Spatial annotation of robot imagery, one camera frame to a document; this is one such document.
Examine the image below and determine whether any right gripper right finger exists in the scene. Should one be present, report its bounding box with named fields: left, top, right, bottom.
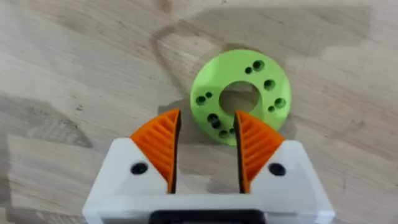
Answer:
left=233, top=109, right=327, bottom=200

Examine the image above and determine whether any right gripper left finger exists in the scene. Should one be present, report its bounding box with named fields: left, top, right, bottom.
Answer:
left=88, top=108, right=182, bottom=200

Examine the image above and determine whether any green disc with holes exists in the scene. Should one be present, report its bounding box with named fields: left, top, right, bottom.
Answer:
left=190, top=49, right=292, bottom=146

